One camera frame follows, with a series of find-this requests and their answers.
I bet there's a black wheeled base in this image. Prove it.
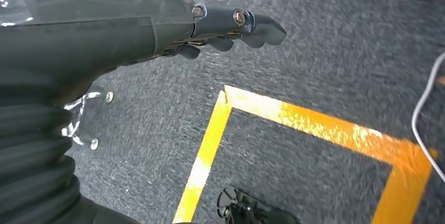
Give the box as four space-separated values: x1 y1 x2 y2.
216 186 300 224

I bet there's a yellow floor tape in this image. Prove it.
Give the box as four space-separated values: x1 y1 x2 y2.
172 85 437 224

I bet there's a clear plastic bracket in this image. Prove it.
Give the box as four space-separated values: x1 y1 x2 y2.
61 90 114 151

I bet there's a white dangling cable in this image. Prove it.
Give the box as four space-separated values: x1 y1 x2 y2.
411 52 445 184

